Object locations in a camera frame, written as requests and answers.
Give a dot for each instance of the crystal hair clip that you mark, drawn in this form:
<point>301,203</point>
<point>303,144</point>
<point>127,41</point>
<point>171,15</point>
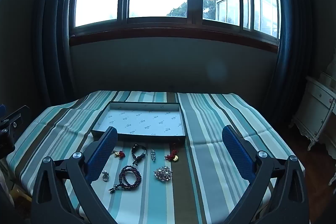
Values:
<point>153,155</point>

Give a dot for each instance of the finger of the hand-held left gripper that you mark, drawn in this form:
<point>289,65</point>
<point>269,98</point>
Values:
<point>18,115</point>

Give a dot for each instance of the striped tablecloth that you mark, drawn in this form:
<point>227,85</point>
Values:
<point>210,161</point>

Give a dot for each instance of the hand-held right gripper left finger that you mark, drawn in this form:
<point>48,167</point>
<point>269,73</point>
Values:
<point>103,150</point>

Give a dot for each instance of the dark curtain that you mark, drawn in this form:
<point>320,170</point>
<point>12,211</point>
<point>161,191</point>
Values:
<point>286,29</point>
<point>56,29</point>

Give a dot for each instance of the white cabinet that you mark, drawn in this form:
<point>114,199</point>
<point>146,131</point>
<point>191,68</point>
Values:
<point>315,108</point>

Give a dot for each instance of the red knot gold charm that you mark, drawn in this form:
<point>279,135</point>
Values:
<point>173,157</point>
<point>120,154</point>

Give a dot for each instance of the shallow printed box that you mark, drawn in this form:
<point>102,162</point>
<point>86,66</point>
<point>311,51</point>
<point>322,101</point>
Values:
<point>141,119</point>

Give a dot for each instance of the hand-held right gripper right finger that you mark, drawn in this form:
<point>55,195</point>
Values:
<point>236,153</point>

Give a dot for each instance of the large pearl flower brooch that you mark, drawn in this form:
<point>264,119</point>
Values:
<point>163,174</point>

